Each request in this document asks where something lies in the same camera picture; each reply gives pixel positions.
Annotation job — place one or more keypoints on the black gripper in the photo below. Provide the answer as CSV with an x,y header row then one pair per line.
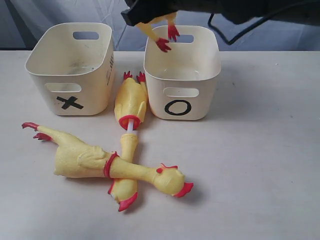
x,y
236,11

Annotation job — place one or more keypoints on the broken chicken body part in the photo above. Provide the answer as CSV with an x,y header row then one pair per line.
x,y
131,100

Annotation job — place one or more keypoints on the cream bin marked O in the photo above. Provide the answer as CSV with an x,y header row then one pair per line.
x,y
181,82

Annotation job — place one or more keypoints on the cream bin marked X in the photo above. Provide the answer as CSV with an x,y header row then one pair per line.
x,y
72,66

